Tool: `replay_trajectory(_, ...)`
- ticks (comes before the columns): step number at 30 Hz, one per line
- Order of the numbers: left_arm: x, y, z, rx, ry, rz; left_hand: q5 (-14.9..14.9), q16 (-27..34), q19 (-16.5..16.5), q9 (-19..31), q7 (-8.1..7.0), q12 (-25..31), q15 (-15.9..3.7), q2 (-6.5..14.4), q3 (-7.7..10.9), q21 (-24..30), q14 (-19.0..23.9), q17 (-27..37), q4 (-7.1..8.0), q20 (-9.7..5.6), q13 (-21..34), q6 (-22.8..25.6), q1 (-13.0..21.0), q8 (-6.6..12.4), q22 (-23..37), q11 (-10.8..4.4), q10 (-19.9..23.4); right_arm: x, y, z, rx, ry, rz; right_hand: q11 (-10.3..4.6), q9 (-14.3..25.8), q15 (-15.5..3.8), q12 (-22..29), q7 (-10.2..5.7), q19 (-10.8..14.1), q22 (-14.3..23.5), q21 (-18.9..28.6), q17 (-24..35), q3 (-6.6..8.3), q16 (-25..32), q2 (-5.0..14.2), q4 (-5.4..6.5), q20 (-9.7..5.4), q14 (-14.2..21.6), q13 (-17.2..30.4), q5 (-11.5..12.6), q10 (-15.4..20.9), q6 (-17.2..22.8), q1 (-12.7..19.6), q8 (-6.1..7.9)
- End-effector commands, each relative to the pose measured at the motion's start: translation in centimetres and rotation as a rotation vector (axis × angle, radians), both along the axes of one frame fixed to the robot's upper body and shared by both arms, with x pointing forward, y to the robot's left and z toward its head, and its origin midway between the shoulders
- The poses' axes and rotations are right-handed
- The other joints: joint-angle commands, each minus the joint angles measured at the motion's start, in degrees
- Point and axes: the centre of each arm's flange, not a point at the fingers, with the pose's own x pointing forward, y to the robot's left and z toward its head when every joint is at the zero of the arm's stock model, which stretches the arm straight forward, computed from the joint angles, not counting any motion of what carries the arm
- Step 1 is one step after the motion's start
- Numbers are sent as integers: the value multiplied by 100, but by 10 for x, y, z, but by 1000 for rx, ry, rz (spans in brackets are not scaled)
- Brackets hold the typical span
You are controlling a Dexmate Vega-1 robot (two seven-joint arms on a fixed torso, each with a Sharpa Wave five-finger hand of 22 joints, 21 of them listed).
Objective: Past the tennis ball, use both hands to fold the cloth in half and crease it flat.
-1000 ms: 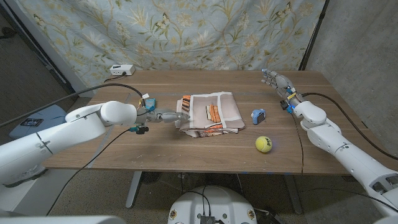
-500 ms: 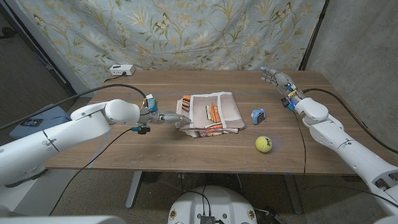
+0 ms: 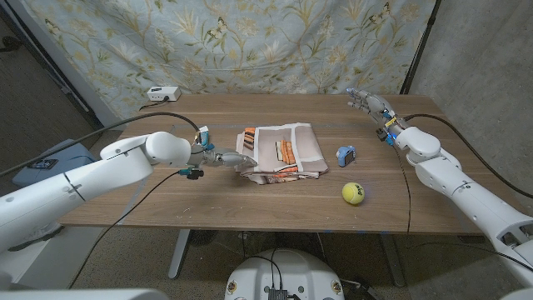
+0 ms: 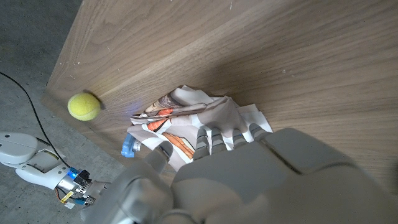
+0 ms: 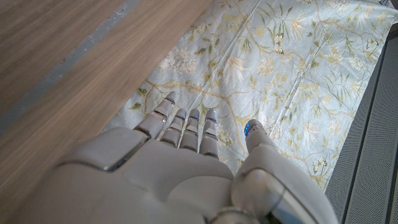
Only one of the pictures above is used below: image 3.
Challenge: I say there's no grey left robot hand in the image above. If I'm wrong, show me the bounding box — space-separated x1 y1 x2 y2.
189 141 258 168

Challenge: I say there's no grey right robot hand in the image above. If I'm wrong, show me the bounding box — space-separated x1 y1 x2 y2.
346 87 401 138

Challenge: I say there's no beige cloth with orange stripes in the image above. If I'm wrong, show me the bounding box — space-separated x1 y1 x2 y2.
233 122 329 186

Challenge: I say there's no yellow tennis ball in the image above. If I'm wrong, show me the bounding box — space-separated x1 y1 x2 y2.
341 182 366 206

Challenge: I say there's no black backdrop stand pole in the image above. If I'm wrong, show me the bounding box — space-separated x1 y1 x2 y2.
399 0 442 96
0 3 107 135

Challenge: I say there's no white power box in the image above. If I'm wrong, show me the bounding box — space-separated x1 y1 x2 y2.
146 86 182 103

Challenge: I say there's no grey metal table leg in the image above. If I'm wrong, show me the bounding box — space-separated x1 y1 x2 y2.
167 228 192 279
381 232 406 288

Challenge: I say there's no floral printed backdrop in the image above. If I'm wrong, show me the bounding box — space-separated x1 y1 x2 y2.
20 0 438 126

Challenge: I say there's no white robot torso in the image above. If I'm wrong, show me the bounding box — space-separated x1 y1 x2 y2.
224 248 346 300

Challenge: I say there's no blue plastic bin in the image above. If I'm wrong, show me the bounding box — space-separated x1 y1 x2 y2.
12 138 105 188

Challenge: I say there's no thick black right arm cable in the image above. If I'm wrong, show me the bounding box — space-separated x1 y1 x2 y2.
401 112 533 201

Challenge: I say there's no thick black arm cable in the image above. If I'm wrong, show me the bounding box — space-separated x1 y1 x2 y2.
401 112 533 201
0 111 202 178

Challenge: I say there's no small blue toy camera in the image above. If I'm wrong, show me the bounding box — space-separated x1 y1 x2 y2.
336 145 356 168

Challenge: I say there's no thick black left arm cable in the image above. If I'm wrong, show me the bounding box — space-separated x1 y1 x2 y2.
0 111 202 178

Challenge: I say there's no black power box cable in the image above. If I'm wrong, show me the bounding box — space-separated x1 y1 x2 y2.
139 96 170 112

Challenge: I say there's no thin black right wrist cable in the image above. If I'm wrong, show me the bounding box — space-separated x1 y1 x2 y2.
390 142 533 273

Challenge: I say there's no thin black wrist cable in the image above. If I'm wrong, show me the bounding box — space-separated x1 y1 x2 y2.
390 142 533 273
67 167 202 290

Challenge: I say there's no black torso cable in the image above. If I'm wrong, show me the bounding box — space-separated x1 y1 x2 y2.
245 249 285 293

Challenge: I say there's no thin black left wrist cable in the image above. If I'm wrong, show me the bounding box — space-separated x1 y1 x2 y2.
67 167 202 290

